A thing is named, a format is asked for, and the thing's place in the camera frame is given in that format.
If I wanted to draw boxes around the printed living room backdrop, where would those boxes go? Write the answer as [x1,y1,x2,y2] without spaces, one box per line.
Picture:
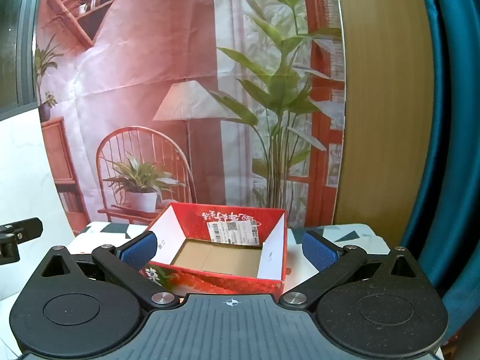
[34,0,346,233]

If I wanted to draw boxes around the red strawberry cardboard box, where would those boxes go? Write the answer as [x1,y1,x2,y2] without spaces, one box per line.
[142,202,287,297]

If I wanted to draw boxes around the dark window frame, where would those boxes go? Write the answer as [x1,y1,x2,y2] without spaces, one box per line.
[0,0,39,120]

